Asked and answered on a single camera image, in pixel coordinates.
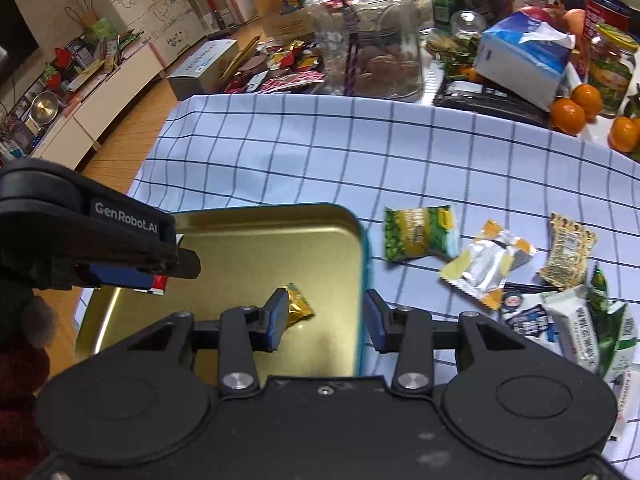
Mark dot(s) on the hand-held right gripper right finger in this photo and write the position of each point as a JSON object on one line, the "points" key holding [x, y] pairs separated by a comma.
{"points": [[375, 325]]}

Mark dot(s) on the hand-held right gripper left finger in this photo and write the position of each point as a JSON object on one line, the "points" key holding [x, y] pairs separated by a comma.
{"points": [[276, 322]]}

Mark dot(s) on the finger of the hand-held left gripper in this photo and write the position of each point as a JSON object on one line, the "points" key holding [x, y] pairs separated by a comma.
{"points": [[122, 276], [187, 263]]}

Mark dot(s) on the gold candy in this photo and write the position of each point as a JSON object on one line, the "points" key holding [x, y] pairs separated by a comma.
{"points": [[298, 306]]}

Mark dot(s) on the small red snack packet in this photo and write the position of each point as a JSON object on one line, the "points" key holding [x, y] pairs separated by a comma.
{"points": [[158, 285]]}

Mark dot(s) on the gold tin with teal rim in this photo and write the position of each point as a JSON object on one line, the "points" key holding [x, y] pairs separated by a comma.
{"points": [[225, 260]]}

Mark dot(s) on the white snack packet red print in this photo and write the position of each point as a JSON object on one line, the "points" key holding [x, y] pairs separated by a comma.
{"points": [[575, 330]]}

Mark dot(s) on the green leaf print snack packet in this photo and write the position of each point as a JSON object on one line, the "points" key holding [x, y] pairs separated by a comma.
{"points": [[617, 332]]}

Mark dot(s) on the steel pot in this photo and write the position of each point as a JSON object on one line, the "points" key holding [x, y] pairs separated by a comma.
{"points": [[44, 105]]}

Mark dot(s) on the white low cabinet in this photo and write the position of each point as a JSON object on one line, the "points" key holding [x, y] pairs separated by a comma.
{"points": [[107, 105]]}

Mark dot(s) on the yellow and silver snack packet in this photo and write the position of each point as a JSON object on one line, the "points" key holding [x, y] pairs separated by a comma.
{"points": [[487, 262]]}

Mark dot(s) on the dark blue and white snack packet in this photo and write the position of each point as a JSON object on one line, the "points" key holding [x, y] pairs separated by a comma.
{"points": [[525, 317]]}

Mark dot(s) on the blue checked tablecloth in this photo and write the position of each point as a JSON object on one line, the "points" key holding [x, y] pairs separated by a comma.
{"points": [[350, 160]]}

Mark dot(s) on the white cardboard box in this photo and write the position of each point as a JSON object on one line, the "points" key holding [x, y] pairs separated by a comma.
{"points": [[200, 70]]}

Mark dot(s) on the black television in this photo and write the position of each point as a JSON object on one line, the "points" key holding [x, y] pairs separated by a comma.
{"points": [[15, 25]]}

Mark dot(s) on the tan leopard print snack packet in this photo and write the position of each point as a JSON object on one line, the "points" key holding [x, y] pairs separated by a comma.
{"points": [[567, 252]]}

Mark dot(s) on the pile of candy wrappers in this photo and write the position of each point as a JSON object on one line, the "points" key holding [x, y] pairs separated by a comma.
{"points": [[285, 67]]}

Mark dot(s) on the white panel with drawings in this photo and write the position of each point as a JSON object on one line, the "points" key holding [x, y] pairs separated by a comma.
{"points": [[145, 5]]}

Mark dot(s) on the flat black box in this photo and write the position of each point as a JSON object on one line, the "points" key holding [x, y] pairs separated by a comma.
{"points": [[492, 100]]}

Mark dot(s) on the white and red snack packet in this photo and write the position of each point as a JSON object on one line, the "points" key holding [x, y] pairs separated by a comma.
{"points": [[622, 405]]}

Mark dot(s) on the brown cardboard box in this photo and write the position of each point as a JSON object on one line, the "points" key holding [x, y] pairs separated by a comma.
{"points": [[280, 10]]}

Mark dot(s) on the orange mandarin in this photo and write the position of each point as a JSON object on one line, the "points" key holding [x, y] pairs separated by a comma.
{"points": [[567, 116], [587, 99], [626, 134]]}

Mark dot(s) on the large clear glass jar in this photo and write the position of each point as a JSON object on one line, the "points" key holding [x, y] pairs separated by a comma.
{"points": [[372, 30]]}

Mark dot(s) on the blue and white tissue pack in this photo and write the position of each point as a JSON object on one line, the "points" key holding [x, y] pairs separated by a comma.
{"points": [[522, 57]]}

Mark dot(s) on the small clear glass jar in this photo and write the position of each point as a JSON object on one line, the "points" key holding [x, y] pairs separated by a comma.
{"points": [[468, 24]]}

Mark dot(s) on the dark glass jar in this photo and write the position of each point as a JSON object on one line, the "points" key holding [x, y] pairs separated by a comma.
{"points": [[487, 0]]}

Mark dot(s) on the green label glass jar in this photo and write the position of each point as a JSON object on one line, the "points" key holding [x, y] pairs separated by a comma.
{"points": [[611, 72]]}

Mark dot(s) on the red apple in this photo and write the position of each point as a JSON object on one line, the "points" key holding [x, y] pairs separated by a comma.
{"points": [[536, 14]]}

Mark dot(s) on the red canister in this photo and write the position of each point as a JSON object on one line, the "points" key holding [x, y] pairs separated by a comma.
{"points": [[602, 12]]}

